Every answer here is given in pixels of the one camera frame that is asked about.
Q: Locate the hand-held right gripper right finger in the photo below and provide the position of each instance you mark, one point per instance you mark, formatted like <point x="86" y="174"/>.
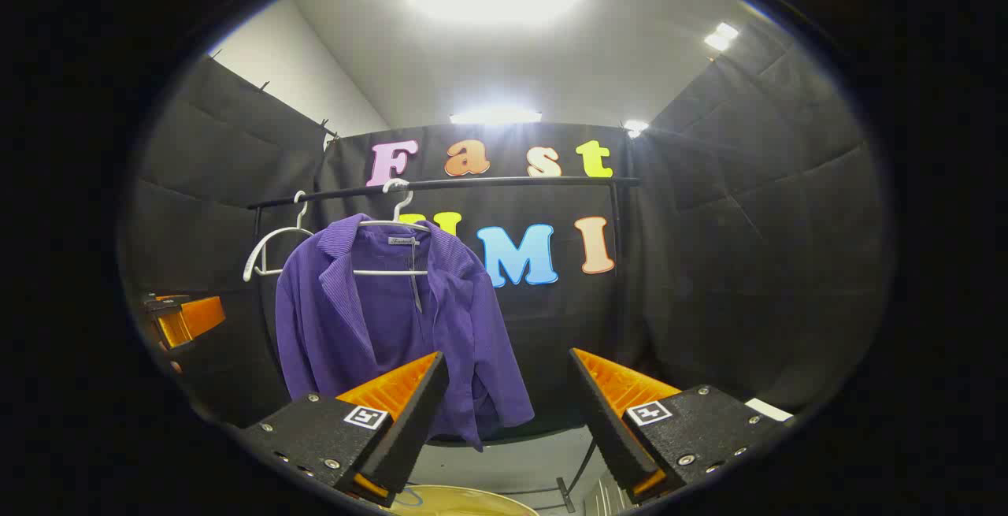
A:
<point x="606" y="429"/>

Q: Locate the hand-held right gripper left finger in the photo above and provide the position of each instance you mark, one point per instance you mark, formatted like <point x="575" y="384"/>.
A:
<point x="409" y="429"/>

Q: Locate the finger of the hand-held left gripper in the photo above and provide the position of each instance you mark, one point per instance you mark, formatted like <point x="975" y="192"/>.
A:
<point x="193" y="317"/>

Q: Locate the beige round laundry hamper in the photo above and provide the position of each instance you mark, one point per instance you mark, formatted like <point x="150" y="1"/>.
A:
<point x="465" y="503"/>

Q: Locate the white plastic clothes hanger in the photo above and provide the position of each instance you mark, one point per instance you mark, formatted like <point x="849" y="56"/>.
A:
<point x="272" y="241"/>
<point x="386" y="272"/>

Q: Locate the black metal clothes rack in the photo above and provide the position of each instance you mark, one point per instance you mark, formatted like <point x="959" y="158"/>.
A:
<point x="512" y="183"/>

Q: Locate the white flat sheet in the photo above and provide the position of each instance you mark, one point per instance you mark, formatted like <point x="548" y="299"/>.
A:
<point x="768" y="410"/>

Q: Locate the black backdrop cloth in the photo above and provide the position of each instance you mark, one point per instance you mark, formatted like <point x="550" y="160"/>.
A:
<point x="709" y="264"/>

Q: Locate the small ceiling light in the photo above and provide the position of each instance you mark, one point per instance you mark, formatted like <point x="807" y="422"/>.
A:
<point x="634" y="128"/>

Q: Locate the square ceiling light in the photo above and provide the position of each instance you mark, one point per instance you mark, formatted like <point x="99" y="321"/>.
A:
<point x="720" y="35"/>

